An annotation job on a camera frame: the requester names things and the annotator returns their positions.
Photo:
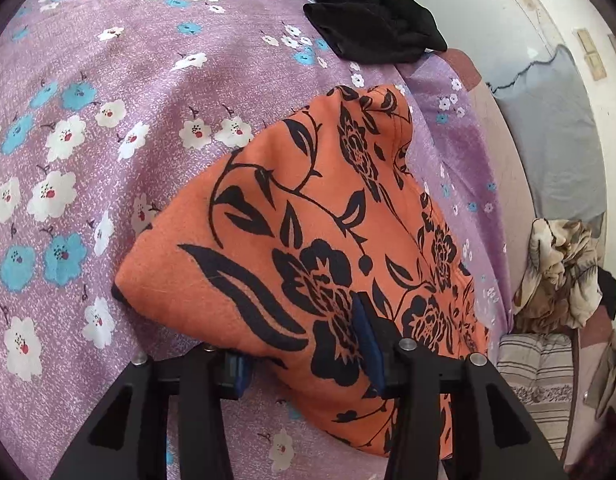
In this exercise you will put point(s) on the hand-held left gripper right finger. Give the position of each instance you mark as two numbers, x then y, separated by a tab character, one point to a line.
368	345

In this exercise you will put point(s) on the purple floral bedsheet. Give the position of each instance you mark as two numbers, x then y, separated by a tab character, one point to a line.
112	60

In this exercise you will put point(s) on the black crumpled garment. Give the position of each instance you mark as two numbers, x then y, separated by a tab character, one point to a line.
373	15

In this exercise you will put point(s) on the striped floral cushion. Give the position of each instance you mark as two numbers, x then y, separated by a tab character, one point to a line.
538	375

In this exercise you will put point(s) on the pink covered sofa backrest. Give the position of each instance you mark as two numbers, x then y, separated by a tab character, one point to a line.
595	330

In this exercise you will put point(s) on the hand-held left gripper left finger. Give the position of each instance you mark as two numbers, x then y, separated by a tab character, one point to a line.
236	372

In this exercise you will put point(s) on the beige knitted cloth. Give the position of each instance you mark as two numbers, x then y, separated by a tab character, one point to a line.
610	370

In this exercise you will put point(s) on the beige light switch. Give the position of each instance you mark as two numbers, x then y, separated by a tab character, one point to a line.
598	66
585	41

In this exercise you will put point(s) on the brown cream patterned blanket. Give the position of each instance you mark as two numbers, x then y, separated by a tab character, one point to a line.
553	270

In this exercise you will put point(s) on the black cloth on backrest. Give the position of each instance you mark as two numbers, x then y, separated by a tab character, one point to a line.
608	290

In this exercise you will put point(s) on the orange black floral blouse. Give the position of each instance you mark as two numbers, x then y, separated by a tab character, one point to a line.
288	210

